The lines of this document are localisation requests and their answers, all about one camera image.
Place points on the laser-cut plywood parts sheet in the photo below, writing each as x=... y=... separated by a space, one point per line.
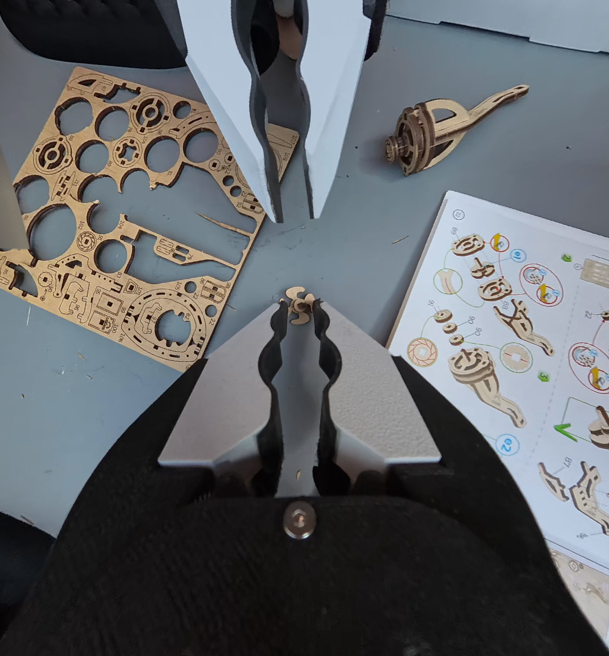
x=71 y=294

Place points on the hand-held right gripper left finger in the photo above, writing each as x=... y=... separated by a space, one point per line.
x=217 y=410

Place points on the wooden lever drum assembly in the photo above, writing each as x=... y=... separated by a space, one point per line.
x=422 y=133

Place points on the thin wooden splinter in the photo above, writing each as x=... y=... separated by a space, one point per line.
x=400 y=239

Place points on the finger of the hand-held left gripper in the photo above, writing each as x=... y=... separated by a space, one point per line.
x=335 y=66
x=217 y=66

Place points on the white cardboard tray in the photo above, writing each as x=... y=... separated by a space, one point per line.
x=489 y=20

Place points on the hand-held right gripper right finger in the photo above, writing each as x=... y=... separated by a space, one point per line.
x=381 y=410

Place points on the white instruction booklet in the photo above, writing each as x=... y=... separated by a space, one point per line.
x=489 y=307

